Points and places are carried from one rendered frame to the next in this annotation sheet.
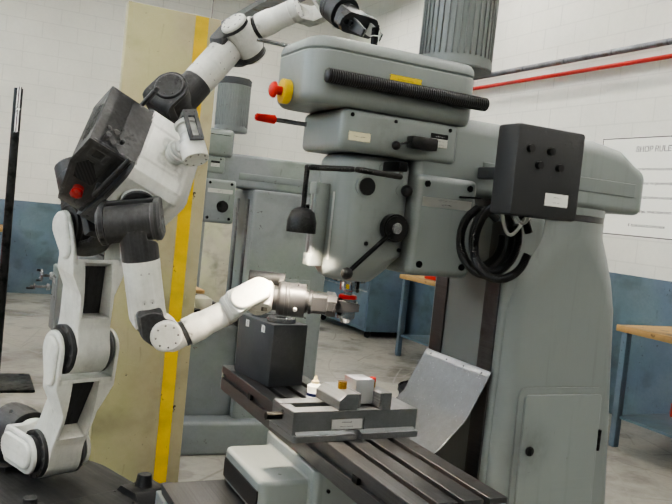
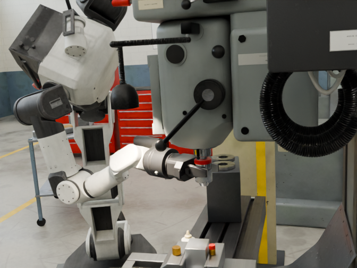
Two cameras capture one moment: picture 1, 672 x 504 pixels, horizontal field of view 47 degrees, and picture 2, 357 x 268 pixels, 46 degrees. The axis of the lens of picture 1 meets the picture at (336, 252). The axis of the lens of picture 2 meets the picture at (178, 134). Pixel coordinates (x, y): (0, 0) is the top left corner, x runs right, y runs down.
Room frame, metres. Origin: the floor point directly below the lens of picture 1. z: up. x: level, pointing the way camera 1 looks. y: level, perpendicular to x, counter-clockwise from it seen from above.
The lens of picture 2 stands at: (1.15, -0.74, 1.57)
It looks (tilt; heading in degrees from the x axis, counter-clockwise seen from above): 12 degrees down; 42
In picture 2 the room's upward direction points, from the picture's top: 4 degrees counter-clockwise
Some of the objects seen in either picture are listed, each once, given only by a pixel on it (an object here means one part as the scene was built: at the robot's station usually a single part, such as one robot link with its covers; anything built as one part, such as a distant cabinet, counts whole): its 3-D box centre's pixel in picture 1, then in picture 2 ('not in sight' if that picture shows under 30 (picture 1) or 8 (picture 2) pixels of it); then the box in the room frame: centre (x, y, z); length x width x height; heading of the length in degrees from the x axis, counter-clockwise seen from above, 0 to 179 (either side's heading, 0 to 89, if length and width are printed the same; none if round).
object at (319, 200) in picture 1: (316, 223); (159, 94); (1.96, 0.06, 1.45); 0.04 x 0.04 x 0.21; 26
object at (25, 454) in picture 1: (47, 445); (109, 239); (2.32, 0.82, 0.68); 0.21 x 0.20 x 0.13; 47
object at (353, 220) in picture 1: (357, 218); (200, 83); (2.01, -0.05, 1.47); 0.21 x 0.19 x 0.32; 26
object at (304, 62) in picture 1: (374, 87); not in sight; (2.01, -0.06, 1.81); 0.47 x 0.26 x 0.16; 116
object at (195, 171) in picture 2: (347, 307); (196, 172); (1.98, -0.04, 1.24); 0.06 x 0.02 x 0.03; 94
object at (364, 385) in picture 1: (358, 388); (197, 254); (1.91, -0.09, 1.05); 0.06 x 0.05 x 0.06; 28
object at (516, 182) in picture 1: (539, 173); (332, 2); (1.84, -0.46, 1.62); 0.20 x 0.09 x 0.21; 116
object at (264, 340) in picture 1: (270, 346); (223, 185); (2.39, 0.17, 1.04); 0.22 x 0.12 x 0.20; 35
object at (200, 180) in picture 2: (346, 308); (203, 171); (2.01, -0.04, 1.23); 0.05 x 0.05 x 0.05
